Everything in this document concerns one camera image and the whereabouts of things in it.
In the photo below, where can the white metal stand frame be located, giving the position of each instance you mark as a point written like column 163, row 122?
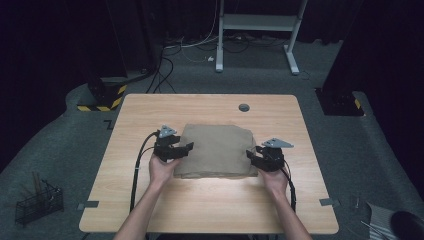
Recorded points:
column 256, row 22

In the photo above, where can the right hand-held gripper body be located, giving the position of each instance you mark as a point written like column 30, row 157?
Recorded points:
column 273, row 158

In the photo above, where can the grey round table grommet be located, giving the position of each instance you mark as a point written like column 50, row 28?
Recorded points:
column 244, row 107

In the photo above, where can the person's right hand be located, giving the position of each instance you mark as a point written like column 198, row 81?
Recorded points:
column 276, row 183

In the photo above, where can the black round object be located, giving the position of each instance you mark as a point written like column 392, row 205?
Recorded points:
column 408, row 226

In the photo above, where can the dark curtain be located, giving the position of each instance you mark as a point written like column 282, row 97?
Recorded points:
column 50, row 50
column 383, row 50

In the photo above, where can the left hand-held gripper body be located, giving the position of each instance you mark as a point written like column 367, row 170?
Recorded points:
column 165, row 150

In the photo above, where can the black yellow striped stand base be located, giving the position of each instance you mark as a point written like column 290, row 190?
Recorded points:
column 106, row 96

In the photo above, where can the person's left hand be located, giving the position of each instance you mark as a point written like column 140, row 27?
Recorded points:
column 161, row 173

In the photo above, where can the grey tape piece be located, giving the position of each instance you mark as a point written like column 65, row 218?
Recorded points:
column 88, row 204
column 328, row 202

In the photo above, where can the beige shorts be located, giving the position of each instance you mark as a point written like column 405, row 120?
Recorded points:
column 216, row 150

